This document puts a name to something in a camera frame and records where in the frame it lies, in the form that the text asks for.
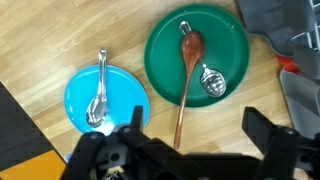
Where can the grey steel dish drying rack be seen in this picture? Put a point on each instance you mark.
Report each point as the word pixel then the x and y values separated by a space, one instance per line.
pixel 266 23

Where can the light blue plate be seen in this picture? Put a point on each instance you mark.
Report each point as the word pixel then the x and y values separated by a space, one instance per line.
pixel 123 96

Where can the small red block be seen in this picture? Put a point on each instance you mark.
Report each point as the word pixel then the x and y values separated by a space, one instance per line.
pixel 286 65

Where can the grey plastic tub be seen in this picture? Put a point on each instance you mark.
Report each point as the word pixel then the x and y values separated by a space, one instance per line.
pixel 303 103

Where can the dark green plate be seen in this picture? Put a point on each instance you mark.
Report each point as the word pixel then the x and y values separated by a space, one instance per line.
pixel 226 50

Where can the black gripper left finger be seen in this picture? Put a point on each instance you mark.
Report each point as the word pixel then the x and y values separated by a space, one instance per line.
pixel 133 156

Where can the brown wooden spoon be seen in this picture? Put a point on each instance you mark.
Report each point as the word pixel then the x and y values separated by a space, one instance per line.
pixel 192 48

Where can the steel teaspoon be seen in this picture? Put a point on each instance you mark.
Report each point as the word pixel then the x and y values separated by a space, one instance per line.
pixel 213 83

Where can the steel soup spoon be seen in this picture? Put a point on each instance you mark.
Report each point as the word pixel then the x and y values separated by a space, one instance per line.
pixel 96 115

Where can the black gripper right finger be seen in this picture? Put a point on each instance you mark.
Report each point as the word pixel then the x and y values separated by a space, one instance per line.
pixel 283 153

